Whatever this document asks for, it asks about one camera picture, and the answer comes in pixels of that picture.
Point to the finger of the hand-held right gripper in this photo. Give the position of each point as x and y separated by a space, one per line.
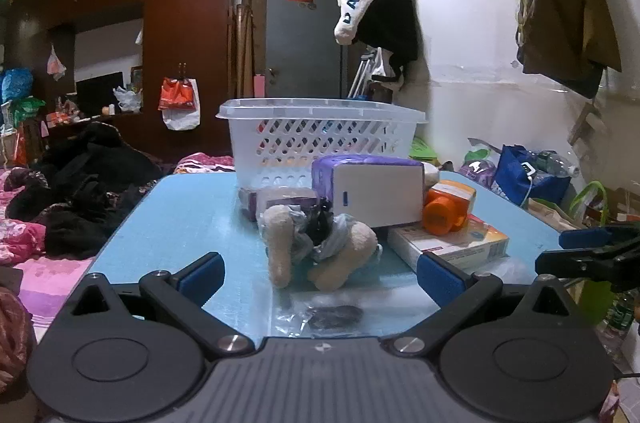
580 264
600 237

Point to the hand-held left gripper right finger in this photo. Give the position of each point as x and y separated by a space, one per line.
440 278

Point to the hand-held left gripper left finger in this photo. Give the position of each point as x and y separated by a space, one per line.
202 278

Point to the white plastic lattice basket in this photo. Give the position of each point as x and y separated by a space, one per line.
300 143

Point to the white orange flat box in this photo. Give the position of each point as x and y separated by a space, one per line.
450 248

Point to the orange pill bottle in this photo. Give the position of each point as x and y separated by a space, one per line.
442 213

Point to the beige plush toy in bag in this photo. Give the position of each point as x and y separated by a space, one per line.
280 243

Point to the clear water bottle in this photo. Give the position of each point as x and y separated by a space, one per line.
555 163

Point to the small purple box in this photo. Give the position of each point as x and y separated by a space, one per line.
250 203

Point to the blue shopping bag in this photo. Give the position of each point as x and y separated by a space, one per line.
515 183

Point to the purple white tissue pack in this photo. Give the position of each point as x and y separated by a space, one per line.
375 193

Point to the clear bag with dark item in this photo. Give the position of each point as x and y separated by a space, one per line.
332 318

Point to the purple plastic bag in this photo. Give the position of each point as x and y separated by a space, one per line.
477 168

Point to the pile of dark clothes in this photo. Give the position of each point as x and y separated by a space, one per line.
85 183

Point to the pink floral blanket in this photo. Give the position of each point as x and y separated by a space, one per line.
45 288

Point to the orange white plastic bag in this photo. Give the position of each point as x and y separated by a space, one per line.
175 95

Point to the crumpled white plastic bag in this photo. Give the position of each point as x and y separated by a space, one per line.
127 99

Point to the pink paper strip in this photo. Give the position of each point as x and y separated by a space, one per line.
258 87

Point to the black television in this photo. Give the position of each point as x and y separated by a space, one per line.
97 93

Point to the metal crutches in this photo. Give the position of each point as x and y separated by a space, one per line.
362 70

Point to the olive hanging tote bag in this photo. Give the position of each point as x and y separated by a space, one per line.
565 18

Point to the leaning wooden planks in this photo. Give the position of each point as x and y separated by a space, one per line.
246 38

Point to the dark red wooden wardrobe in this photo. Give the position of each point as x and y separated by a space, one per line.
200 28

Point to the black hanging garment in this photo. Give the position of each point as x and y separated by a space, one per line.
395 28

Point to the grey metal door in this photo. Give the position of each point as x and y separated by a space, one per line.
300 43

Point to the small white hanging bag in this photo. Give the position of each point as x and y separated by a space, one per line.
56 65

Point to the shiny blue plastic bags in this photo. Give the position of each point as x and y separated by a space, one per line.
14 84

